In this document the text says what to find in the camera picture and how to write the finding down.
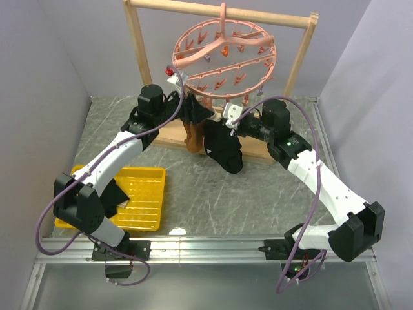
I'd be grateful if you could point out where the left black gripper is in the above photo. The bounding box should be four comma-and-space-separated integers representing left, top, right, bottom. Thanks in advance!
154, 87, 214, 126

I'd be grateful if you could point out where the black underwear beige waistband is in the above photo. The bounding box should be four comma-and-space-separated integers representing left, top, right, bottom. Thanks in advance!
203, 112, 243, 174

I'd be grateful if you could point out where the pink round clip hanger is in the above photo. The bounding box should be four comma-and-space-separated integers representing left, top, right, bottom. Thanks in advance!
172, 3, 277, 107

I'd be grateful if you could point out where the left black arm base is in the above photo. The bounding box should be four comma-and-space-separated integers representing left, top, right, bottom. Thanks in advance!
91, 240, 151, 287

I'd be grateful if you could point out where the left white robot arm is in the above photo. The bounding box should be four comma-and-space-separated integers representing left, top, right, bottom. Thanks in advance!
53, 84, 220, 260

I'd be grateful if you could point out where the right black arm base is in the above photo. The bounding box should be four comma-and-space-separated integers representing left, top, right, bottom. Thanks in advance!
258, 239, 327, 281

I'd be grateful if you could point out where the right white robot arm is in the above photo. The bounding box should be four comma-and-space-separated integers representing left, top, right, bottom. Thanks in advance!
227, 97, 385, 262

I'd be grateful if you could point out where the brown underwear striped waistband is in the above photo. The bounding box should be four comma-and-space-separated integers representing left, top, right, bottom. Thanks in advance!
182, 121, 205, 154

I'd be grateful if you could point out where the black underwear in tray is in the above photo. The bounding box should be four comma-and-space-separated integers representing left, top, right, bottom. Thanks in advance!
100, 179, 129, 218

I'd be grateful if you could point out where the wooden hanging rack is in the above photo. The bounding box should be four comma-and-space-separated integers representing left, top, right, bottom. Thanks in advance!
124, 1, 319, 163

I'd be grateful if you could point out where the yellow plastic tray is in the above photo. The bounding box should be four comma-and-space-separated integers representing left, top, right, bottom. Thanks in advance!
53, 167, 166, 233

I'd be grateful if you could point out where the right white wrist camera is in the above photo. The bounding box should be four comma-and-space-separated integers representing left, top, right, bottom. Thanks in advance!
222, 103, 243, 136

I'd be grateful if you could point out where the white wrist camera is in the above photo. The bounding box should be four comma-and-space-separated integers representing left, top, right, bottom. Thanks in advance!
165, 67, 189, 93
222, 103, 243, 136

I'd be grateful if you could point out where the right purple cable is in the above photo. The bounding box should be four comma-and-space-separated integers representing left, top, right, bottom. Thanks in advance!
232, 96, 327, 294

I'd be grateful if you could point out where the purple cable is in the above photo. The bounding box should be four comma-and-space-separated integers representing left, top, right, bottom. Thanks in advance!
34, 66, 186, 287
232, 96, 327, 294

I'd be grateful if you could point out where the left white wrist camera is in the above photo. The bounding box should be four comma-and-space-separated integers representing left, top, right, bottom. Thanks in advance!
165, 67, 189, 93

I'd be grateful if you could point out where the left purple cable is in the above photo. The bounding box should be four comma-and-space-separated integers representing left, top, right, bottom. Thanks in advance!
34, 66, 186, 287

